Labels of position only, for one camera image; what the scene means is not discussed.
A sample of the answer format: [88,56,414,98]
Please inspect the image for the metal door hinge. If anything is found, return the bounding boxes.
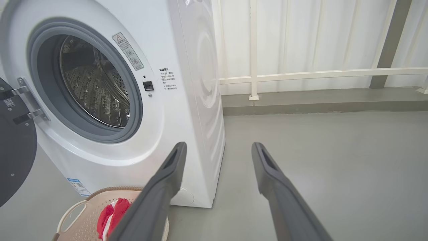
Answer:
[13,77,49,124]

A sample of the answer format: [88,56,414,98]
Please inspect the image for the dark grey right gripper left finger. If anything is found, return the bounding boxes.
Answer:
[109,142,188,241]

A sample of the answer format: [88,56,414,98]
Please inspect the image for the black text notice sticker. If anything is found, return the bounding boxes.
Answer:
[159,68,178,92]

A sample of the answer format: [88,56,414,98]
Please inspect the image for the grey warning sticker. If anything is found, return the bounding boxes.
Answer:
[112,32,144,71]

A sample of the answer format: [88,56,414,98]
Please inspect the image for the blue energy label sticker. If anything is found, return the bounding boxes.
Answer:
[67,178,91,197]

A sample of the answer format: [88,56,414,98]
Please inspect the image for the steel perforated washer drum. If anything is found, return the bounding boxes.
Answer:
[60,35,131,128]

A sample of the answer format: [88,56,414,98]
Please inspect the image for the white metal railing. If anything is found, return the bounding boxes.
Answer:
[219,0,428,101]

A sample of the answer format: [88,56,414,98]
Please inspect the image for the round white filter cover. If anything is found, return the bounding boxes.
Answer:
[171,187,194,205]

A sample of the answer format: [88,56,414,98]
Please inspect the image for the red and white garment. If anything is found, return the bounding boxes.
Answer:
[97,198,131,241]

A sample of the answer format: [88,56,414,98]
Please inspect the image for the black round glass washer door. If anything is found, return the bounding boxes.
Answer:
[0,78,37,208]

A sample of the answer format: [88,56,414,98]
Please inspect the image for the white front-load washing machine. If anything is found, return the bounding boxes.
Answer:
[0,0,225,209]

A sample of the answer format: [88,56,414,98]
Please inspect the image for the cream perforated laundry basket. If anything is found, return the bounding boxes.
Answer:
[52,187,170,241]

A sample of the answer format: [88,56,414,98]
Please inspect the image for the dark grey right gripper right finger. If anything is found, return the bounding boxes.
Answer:
[251,142,333,241]

